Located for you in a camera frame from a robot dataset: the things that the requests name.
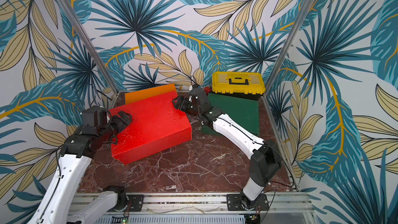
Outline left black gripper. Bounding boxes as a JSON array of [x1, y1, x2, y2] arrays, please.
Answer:
[[101, 110, 135, 142]]

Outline red shoebox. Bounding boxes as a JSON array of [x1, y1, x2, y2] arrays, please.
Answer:
[[109, 91, 192, 164]]

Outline green shoebox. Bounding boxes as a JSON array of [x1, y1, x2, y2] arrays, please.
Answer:
[[208, 93, 260, 136]]

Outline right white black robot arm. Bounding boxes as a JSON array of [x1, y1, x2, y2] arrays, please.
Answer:
[[172, 84, 283, 210]]

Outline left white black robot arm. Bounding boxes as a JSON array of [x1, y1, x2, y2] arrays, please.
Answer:
[[29, 106, 132, 224]]

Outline orange shoebox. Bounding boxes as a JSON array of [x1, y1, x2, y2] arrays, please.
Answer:
[[124, 84, 176, 105]]

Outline yellow black toolbox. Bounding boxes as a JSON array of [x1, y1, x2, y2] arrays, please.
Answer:
[[211, 72, 265, 100]]

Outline red handled pliers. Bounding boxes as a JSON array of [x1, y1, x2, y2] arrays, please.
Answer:
[[203, 87, 212, 95]]

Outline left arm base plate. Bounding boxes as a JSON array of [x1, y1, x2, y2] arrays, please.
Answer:
[[108, 195, 144, 212]]

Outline aluminium front rail frame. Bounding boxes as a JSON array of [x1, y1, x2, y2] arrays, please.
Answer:
[[96, 191, 319, 224]]

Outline left aluminium corner post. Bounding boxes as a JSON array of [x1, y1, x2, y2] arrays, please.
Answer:
[[56, 0, 119, 94]]

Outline aluminium corner post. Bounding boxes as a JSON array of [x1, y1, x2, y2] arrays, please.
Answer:
[[56, 0, 119, 94], [263, 0, 327, 91]]

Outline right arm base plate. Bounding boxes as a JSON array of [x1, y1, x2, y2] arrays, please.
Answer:
[[226, 193, 269, 211]]

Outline right aluminium corner post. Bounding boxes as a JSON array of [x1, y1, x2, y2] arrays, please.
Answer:
[[263, 0, 327, 91]]

